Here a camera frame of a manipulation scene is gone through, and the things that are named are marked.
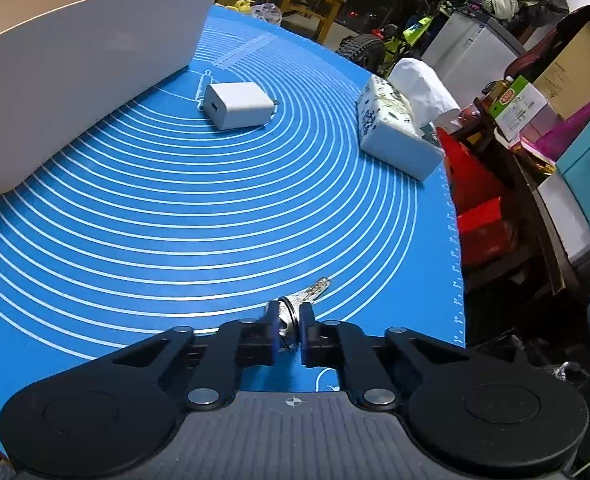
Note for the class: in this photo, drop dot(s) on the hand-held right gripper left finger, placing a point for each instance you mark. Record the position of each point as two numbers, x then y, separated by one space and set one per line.
273 332

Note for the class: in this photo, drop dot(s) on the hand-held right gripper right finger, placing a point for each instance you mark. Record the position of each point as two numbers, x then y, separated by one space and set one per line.
306 335

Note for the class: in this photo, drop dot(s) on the cream plastic basket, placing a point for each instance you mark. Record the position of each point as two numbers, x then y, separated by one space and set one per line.
75 85

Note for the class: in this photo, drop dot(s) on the blue silicone baking mat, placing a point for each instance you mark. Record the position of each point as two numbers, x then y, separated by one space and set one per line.
175 220

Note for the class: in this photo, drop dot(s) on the orange red plastic stool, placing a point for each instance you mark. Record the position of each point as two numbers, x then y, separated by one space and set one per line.
475 195

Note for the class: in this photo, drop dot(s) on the printed tissue pack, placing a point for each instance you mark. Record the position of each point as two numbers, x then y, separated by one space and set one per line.
390 130

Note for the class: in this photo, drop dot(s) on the white USB charger block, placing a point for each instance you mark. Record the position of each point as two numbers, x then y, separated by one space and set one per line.
240 102

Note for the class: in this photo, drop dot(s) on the dark wooden side table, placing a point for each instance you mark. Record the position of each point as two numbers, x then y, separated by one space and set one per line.
540 220

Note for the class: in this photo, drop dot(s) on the green bicycle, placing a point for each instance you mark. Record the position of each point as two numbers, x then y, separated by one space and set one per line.
390 45

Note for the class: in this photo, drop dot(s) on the amber oil bottle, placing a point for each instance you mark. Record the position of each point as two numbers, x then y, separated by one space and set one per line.
500 90

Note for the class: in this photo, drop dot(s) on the green and white carton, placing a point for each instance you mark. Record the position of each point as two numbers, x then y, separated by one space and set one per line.
520 105

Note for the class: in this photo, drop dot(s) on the clear plastic bag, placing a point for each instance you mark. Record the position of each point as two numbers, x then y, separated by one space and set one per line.
267 12

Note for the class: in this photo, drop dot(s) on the pink box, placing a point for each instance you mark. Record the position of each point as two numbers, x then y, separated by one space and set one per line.
555 132

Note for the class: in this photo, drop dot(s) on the white appliance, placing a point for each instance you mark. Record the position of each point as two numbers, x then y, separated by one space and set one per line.
467 42

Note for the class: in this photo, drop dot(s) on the wooden chair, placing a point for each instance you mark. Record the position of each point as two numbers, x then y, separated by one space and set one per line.
315 0

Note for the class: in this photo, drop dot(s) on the tan cardboard box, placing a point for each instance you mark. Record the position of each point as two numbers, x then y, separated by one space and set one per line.
575 70

